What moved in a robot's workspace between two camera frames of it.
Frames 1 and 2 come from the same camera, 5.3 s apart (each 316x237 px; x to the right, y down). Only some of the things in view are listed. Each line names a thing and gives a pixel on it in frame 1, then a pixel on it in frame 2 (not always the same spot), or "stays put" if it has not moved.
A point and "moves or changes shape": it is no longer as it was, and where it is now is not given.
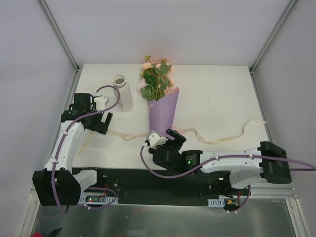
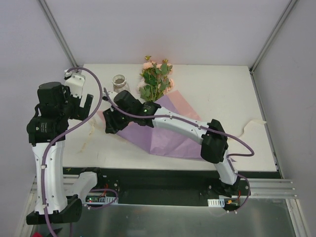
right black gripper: (170, 144) to (114, 119)
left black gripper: (98, 122) to (84, 107)
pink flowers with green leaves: (155, 80) stays put
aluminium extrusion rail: (272, 192) stays put
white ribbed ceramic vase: (126, 100) stays put
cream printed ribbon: (246, 136) to (92, 123)
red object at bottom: (37, 234) stays put
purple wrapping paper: (162, 113) moves or changes shape
